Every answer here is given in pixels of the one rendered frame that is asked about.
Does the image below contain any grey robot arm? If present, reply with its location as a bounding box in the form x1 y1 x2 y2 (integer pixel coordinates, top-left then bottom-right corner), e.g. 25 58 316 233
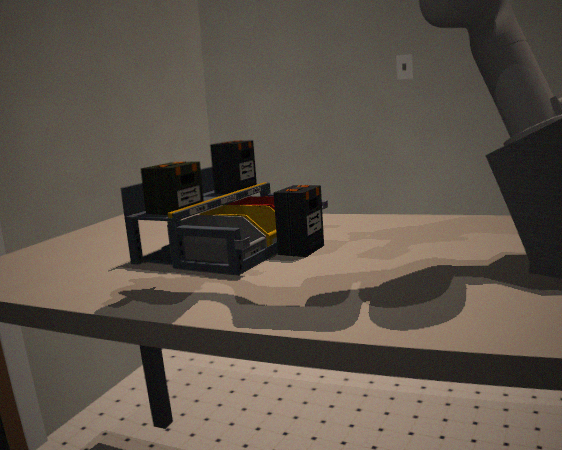
419 0 562 146

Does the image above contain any red open bin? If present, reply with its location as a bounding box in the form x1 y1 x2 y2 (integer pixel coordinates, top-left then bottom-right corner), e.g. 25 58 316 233
228 196 275 210

